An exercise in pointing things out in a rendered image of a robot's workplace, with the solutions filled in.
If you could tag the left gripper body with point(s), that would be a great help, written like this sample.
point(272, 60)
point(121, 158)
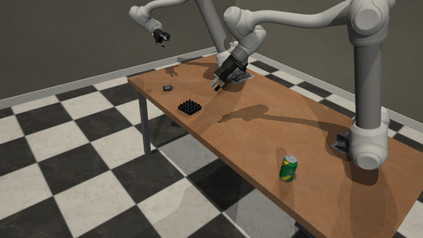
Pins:
point(232, 62)

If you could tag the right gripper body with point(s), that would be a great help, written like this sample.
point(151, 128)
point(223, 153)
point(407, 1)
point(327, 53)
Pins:
point(156, 31)

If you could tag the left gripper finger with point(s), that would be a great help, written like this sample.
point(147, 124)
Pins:
point(219, 86)
point(214, 81)

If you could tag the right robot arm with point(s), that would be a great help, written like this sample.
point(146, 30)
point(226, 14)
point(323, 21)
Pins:
point(142, 16)

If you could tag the green and yellow drink can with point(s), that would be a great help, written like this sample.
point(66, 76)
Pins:
point(288, 168)

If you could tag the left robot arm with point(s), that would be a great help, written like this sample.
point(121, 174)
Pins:
point(368, 143)

